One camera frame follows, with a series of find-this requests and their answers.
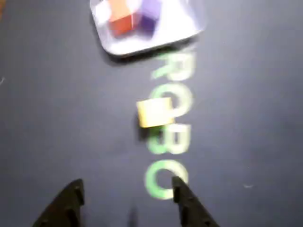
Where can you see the orange wooden cube block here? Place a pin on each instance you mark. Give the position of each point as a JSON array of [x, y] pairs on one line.
[[120, 23]]

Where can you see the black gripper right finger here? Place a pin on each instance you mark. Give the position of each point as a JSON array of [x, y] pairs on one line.
[[191, 208]]

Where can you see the yellow wooden cube block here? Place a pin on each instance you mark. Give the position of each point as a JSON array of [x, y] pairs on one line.
[[155, 112]]

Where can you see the white metal tray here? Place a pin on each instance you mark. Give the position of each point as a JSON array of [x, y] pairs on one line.
[[165, 33]]

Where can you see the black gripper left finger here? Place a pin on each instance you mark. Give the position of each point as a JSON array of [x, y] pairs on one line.
[[64, 205]]

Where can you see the dark mat with WOWROBO print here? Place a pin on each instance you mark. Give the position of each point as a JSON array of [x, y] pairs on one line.
[[71, 118]]

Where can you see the purple wooden cube block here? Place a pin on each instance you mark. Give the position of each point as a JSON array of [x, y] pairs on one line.
[[149, 21]]

